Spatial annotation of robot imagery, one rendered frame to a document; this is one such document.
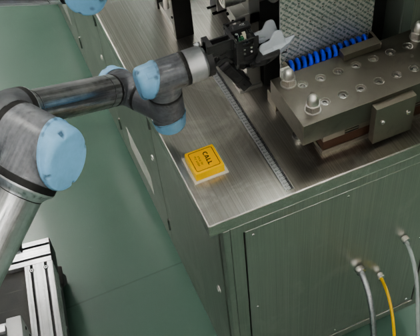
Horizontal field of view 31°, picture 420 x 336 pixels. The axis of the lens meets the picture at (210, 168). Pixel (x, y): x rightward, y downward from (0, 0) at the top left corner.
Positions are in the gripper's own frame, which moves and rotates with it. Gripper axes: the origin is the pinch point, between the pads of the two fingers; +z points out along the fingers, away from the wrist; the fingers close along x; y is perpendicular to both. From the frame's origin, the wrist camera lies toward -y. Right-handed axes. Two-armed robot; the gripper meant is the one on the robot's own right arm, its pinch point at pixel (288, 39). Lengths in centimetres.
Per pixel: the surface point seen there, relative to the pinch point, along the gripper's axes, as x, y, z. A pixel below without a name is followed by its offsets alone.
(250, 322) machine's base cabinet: -25, -70, -24
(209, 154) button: -9.2, -16.7, -24.4
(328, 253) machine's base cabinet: -26, -50, -2
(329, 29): -0.3, -1.1, 10.3
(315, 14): -0.2, 4.6, 6.4
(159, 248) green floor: 34, -109, -33
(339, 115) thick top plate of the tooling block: -20.0, -6.6, 2.2
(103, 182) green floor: 72, -109, -42
